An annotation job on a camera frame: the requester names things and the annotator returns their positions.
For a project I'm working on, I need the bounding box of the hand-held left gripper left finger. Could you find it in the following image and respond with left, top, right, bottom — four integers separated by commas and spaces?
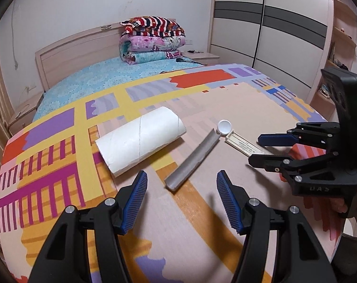
29, 170, 148, 283

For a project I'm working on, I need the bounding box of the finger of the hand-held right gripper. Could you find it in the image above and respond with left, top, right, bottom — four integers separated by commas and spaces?
248, 153, 339, 181
258, 122, 341, 155

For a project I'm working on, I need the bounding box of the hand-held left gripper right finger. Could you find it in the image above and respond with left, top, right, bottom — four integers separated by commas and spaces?
216, 170, 338, 283

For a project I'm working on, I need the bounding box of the cream stick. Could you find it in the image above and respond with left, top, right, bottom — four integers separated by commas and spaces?
225, 132, 272, 157

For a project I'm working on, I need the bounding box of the grey angled strip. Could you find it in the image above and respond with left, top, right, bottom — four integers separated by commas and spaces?
164, 129, 220, 193

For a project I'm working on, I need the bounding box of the person's right hand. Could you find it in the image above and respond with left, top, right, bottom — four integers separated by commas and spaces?
328, 197, 349, 216

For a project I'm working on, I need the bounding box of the colourful patterned foam mat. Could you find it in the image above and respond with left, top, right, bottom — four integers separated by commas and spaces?
0, 63, 344, 283

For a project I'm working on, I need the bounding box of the white round cap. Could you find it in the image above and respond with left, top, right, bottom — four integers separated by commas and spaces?
216, 119, 233, 136

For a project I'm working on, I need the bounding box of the white paper roll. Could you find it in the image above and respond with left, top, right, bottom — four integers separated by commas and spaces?
95, 106, 187, 178

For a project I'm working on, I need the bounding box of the wooden nightstand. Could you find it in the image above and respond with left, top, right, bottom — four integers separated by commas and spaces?
7, 90, 45, 136
183, 50, 220, 67

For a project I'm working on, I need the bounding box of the person's grey fuzzy clothing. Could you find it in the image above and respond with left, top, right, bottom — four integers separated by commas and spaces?
330, 231, 357, 283

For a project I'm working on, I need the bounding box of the sliding door wardrobe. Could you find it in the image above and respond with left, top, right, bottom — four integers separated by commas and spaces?
206, 0, 335, 104

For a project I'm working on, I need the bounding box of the wooden corner shelf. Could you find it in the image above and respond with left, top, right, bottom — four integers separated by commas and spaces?
307, 0, 357, 121

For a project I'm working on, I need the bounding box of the teal folded blanket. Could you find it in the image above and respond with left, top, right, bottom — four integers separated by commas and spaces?
119, 49, 184, 65

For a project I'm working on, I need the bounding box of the pink folded blanket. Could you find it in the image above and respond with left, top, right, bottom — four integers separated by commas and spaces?
119, 32, 187, 55

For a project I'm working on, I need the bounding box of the wooden bed headboard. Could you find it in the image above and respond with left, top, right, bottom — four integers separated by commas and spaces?
35, 18, 177, 94

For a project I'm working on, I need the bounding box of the black cable with plug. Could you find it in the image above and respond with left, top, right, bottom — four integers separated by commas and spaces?
175, 57, 205, 66

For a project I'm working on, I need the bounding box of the white wall cable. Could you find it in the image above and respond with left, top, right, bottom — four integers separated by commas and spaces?
10, 0, 23, 70

